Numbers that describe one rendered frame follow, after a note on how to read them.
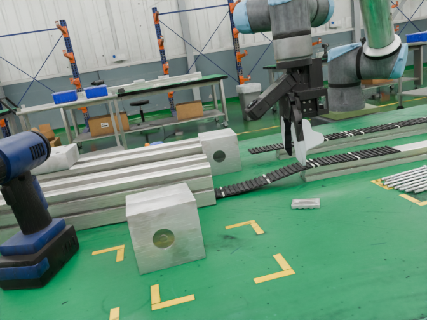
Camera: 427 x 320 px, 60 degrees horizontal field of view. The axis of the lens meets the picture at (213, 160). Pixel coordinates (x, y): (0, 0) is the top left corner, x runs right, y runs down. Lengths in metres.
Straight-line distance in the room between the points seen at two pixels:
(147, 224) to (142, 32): 7.95
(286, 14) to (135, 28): 7.73
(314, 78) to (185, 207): 0.39
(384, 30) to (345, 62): 0.18
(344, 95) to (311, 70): 0.67
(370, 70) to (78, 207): 1.05
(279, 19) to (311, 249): 0.43
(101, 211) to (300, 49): 0.49
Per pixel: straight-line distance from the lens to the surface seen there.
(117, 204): 0.75
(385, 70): 1.39
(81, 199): 0.77
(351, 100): 1.44
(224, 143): 0.91
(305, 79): 0.78
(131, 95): 5.44
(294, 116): 0.74
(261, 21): 0.89
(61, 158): 0.94
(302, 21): 0.75
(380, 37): 1.33
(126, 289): 0.55
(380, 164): 0.88
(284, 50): 0.75
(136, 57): 8.38
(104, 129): 5.69
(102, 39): 8.46
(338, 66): 1.43
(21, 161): 0.60
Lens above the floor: 1.07
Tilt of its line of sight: 16 degrees down
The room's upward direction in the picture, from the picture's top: 9 degrees counter-clockwise
